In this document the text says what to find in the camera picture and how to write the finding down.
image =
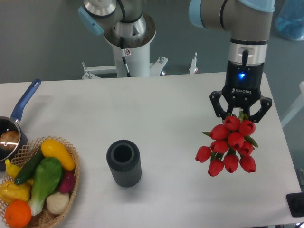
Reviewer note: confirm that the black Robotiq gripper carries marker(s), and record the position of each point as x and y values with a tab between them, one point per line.
241	90

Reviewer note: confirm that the red tulip bouquet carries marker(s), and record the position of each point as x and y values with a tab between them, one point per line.
232	146

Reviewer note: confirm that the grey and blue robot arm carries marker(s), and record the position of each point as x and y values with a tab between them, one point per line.
249	22

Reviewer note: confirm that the dark grey ribbed vase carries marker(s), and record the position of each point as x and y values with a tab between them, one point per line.
124	161

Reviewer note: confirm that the blue transparent bag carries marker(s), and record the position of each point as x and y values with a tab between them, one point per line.
290	21

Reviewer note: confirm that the black device at edge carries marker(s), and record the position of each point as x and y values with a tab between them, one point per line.
296	204

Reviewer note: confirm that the purple red radish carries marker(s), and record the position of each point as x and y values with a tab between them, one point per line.
67	183

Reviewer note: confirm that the yellow squash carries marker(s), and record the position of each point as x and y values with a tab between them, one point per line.
53	148

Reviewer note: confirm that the green bok choy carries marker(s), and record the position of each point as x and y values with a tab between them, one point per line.
46	178

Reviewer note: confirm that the white garlic bulb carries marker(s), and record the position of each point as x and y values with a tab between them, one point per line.
57	202

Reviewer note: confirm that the woven wicker basket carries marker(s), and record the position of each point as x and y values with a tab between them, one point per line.
46	219

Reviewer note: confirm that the dark green cucumber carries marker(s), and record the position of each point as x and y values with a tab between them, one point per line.
28	170

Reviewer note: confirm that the brown bread roll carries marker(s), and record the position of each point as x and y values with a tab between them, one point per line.
9	140

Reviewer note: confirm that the orange fruit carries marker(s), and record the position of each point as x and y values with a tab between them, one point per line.
18	214

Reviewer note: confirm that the white frame right edge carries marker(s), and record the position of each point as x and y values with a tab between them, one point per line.
294	108

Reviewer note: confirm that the white table clamp bracket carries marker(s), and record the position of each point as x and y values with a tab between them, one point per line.
156	69

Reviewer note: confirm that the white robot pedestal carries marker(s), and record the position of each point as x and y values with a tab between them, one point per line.
126	28

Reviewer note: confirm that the blue handled saucepan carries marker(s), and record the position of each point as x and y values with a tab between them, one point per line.
12	123

